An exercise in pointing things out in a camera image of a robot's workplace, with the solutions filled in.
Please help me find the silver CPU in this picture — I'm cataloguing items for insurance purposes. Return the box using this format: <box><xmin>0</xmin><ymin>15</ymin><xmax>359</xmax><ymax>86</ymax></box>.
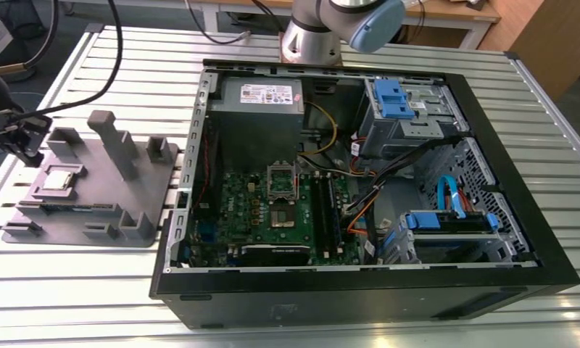
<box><xmin>45</xmin><ymin>170</ymin><xmax>76</xmax><ymax>190</ymax></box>

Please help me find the metal socket cover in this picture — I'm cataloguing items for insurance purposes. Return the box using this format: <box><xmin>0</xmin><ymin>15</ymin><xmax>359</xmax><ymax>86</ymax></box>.
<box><xmin>265</xmin><ymin>159</ymin><xmax>300</xmax><ymax>201</ymax></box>

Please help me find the CPU socket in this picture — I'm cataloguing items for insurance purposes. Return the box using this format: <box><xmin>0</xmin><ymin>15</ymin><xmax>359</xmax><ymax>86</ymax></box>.
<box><xmin>269</xmin><ymin>200</ymin><xmax>304</xmax><ymax>230</ymax></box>

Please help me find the RAM stick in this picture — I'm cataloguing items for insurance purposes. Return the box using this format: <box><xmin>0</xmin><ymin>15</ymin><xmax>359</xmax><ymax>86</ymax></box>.
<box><xmin>37</xmin><ymin>204</ymin><xmax>97</xmax><ymax>214</ymax></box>

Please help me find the grey parts rack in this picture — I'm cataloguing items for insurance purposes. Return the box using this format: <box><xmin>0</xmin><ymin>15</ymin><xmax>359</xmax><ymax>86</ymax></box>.
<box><xmin>1</xmin><ymin>110</ymin><xmax>183</xmax><ymax>248</ymax></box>

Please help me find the grey power supply unit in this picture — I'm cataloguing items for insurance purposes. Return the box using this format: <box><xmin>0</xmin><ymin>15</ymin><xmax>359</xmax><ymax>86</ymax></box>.
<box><xmin>207</xmin><ymin>78</ymin><xmax>304</xmax><ymax>126</ymax></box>

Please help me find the green motherboard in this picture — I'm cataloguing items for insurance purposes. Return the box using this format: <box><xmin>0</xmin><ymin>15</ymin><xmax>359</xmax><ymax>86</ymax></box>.
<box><xmin>187</xmin><ymin>159</ymin><xmax>368</xmax><ymax>268</ymax></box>

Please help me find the black graphics card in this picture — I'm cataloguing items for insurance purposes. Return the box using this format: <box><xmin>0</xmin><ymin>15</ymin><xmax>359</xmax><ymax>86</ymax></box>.
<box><xmin>240</xmin><ymin>244</ymin><xmax>315</xmax><ymax>268</ymax></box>

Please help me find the blue plastic drive latch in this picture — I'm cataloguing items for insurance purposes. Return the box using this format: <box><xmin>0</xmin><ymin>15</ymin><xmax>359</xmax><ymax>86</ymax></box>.
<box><xmin>375</xmin><ymin>78</ymin><xmax>416</xmax><ymax>120</ymax></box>

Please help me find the grey metal drive cage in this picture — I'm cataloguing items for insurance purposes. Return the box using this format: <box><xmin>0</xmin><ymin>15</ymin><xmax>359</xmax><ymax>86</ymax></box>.
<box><xmin>360</xmin><ymin>78</ymin><xmax>470</xmax><ymax>157</ymax></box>

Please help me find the black PC case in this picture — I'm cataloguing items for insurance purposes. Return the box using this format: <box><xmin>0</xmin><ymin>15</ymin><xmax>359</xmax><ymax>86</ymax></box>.
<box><xmin>148</xmin><ymin>57</ymin><xmax>580</xmax><ymax>331</ymax></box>

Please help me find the hard disk in blue carrier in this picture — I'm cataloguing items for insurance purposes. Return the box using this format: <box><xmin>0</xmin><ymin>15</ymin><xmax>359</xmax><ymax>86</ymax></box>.
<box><xmin>399</xmin><ymin>211</ymin><xmax>500</xmax><ymax>236</ymax></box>

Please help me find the grey metal disk bay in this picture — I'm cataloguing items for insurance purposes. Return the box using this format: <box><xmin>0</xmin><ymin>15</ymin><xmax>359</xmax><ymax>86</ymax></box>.
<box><xmin>375</xmin><ymin>211</ymin><xmax>536</xmax><ymax>266</ymax></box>

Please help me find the wooden desk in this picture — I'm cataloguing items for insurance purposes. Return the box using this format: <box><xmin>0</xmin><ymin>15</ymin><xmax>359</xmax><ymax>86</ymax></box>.
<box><xmin>57</xmin><ymin>0</ymin><xmax>503</xmax><ymax>50</ymax></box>

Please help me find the wooden cabinet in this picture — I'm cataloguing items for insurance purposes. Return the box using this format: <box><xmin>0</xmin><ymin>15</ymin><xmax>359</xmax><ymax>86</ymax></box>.
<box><xmin>478</xmin><ymin>0</ymin><xmax>580</xmax><ymax>101</ymax></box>

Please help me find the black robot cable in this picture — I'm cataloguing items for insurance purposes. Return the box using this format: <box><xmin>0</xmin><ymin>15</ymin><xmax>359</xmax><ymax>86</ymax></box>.
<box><xmin>9</xmin><ymin>0</ymin><xmax>127</xmax><ymax>119</ymax></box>
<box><xmin>0</xmin><ymin>0</ymin><xmax>61</xmax><ymax>77</ymax></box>

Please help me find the black white wire bundle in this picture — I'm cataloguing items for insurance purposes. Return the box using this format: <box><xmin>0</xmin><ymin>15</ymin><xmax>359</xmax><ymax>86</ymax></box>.
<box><xmin>297</xmin><ymin>143</ymin><xmax>368</xmax><ymax>178</ymax></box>

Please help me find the red orange wire bundle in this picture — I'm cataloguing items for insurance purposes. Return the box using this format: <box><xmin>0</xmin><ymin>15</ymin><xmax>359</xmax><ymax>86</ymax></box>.
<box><xmin>348</xmin><ymin>157</ymin><xmax>376</xmax><ymax>178</ymax></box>

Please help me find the black cable bundle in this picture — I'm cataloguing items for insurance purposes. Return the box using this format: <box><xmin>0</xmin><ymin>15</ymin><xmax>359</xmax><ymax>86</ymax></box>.
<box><xmin>340</xmin><ymin>138</ymin><xmax>466</xmax><ymax>218</ymax></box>

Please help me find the blue wire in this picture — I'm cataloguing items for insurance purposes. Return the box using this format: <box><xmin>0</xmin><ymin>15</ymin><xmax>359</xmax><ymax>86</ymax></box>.
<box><xmin>436</xmin><ymin>174</ymin><xmax>471</xmax><ymax>220</ymax></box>

